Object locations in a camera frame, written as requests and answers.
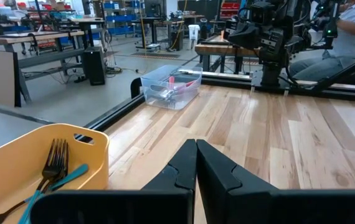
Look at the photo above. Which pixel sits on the person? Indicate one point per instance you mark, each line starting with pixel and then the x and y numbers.
pixel 352 34

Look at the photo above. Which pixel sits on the dark floor mat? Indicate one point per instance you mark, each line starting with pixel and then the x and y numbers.
pixel 155 55

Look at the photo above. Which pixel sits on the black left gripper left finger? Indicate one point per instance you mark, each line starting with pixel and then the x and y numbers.
pixel 118 207

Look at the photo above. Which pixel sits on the black-legged desk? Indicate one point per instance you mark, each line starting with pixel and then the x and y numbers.
pixel 152 21

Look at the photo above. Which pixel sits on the yellow plastic bin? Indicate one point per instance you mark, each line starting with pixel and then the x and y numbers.
pixel 9 168

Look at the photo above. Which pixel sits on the long wooden workbench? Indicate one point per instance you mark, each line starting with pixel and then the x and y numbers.
pixel 40 35

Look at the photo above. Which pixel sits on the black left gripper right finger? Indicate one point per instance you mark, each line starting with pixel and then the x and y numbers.
pixel 274 207

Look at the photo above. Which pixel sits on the blue bin shelf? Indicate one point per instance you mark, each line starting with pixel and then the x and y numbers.
pixel 118 18

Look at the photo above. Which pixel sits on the black computer tower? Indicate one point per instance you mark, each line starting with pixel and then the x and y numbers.
pixel 93 67

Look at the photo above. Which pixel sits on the clear plastic bin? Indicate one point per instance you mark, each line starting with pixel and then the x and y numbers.
pixel 148 93

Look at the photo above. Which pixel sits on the black cylinder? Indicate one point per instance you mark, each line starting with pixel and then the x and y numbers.
pixel 203 29

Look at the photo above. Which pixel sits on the black diagonal frame strut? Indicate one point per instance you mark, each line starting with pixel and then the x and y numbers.
pixel 345 70

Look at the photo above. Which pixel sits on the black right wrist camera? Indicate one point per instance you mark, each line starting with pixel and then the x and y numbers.
pixel 261 14

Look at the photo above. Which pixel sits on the black computer monitor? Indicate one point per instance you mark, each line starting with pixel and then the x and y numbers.
pixel 154 7

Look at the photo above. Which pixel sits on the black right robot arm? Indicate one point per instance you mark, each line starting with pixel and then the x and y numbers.
pixel 271 71

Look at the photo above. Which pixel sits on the small wooden desk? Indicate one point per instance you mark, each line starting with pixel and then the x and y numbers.
pixel 87 21

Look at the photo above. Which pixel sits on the red storage bins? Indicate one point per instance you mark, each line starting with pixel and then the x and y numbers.
pixel 230 7

